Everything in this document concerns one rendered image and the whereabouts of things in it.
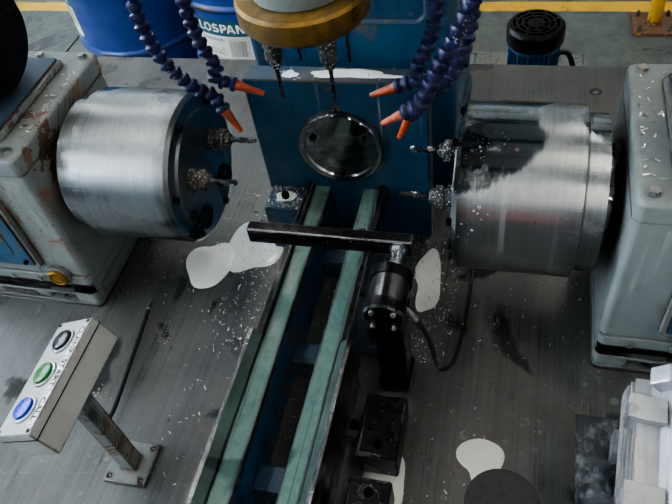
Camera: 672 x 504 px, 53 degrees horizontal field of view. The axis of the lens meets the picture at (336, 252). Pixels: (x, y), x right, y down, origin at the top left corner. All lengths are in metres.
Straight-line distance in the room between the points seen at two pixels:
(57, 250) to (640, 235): 0.92
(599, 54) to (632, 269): 2.30
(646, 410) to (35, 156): 0.92
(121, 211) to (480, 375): 0.62
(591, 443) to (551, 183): 0.34
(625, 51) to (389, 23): 2.17
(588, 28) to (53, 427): 2.91
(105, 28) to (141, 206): 1.98
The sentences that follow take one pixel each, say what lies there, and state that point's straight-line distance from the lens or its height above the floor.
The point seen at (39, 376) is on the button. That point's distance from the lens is 0.94.
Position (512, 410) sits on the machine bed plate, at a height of 0.80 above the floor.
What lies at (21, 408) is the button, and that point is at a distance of 0.92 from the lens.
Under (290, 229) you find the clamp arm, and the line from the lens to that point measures 1.02.
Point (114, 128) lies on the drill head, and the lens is 1.10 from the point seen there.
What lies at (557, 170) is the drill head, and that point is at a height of 1.14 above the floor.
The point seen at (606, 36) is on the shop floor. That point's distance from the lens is 3.32.
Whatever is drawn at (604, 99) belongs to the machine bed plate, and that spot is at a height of 0.80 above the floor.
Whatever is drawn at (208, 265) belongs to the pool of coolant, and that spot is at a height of 0.80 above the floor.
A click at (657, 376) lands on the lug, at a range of 0.82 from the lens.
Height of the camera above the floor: 1.76
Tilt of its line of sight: 49 degrees down
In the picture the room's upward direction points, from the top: 11 degrees counter-clockwise
